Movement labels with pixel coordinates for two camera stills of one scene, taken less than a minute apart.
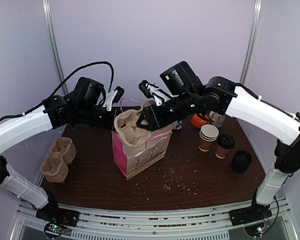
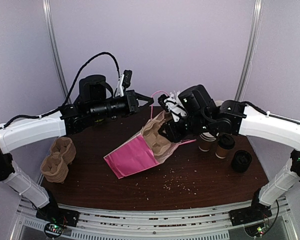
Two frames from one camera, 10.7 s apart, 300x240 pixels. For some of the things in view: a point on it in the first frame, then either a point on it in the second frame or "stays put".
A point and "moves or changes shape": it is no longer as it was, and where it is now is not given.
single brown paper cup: x=221 y=153 stays put
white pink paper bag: x=131 y=160 moves or changes shape
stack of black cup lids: x=241 y=161 stays put
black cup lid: x=226 y=141 stays put
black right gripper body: x=152 y=117 -> x=171 y=129
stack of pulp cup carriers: x=55 y=167 stays put
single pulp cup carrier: x=127 y=129 -> x=158 y=143
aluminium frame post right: x=256 y=18 stays put
